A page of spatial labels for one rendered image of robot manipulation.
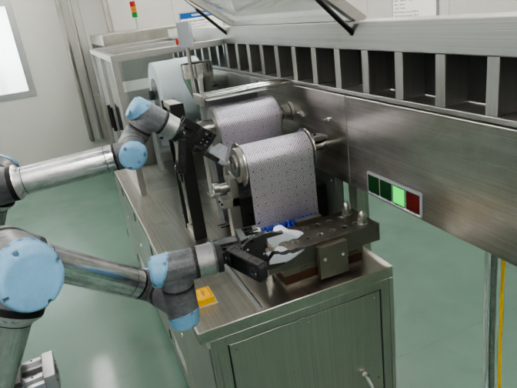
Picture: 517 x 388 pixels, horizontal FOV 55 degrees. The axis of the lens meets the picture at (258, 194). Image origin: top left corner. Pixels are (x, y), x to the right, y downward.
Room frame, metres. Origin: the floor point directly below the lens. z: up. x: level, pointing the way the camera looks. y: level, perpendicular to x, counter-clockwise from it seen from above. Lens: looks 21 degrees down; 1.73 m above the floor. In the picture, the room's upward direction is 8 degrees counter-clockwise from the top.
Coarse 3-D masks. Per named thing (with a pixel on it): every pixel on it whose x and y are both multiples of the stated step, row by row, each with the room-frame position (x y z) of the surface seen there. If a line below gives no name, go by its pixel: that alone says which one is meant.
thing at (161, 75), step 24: (144, 48) 2.87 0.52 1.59; (216, 48) 2.58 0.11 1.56; (120, 72) 3.55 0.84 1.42; (144, 72) 2.45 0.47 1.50; (168, 72) 2.49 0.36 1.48; (216, 72) 2.57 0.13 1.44; (144, 96) 2.44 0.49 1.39; (168, 96) 2.48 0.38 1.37; (120, 120) 2.70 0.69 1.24; (192, 120) 2.51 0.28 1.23; (168, 144) 2.47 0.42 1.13; (144, 168) 2.42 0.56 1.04; (168, 168) 2.46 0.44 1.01
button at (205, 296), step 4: (200, 288) 1.37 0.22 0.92; (204, 288) 1.36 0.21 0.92; (208, 288) 1.36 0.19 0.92; (196, 292) 1.35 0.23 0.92; (200, 292) 1.34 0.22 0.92; (204, 292) 1.34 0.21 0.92; (208, 292) 1.34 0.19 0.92; (200, 296) 1.32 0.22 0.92; (204, 296) 1.31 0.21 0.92; (208, 296) 1.31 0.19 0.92; (212, 296) 1.31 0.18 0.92; (200, 300) 1.30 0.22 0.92; (204, 300) 1.30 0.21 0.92; (208, 300) 1.31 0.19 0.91; (212, 300) 1.31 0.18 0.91; (200, 304) 1.30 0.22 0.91; (204, 304) 1.30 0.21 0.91
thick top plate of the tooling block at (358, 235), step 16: (320, 224) 1.49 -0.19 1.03; (336, 224) 1.48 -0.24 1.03; (352, 224) 1.46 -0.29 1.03; (368, 224) 1.44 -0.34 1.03; (304, 240) 1.39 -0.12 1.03; (320, 240) 1.38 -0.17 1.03; (352, 240) 1.41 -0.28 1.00; (368, 240) 1.43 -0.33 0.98; (304, 256) 1.35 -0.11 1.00; (272, 272) 1.31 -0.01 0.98
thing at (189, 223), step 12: (168, 108) 1.82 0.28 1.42; (180, 108) 1.78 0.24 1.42; (192, 156) 1.79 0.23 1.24; (192, 168) 1.79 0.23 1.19; (180, 180) 1.84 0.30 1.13; (192, 180) 1.78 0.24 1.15; (180, 192) 1.91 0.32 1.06; (192, 192) 1.78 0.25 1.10; (192, 204) 1.78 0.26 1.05; (192, 216) 1.77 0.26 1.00; (192, 228) 1.78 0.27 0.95; (204, 228) 1.79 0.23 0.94
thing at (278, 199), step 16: (272, 176) 1.54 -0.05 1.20; (288, 176) 1.55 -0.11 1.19; (304, 176) 1.57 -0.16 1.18; (256, 192) 1.51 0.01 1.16; (272, 192) 1.53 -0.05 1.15; (288, 192) 1.55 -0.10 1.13; (304, 192) 1.57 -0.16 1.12; (256, 208) 1.51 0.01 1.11; (272, 208) 1.53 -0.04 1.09; (288, 208) 1.55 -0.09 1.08; (304, 208) 1.57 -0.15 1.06; (256, 224) 1.51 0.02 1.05; (272, 224) 1.53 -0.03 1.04
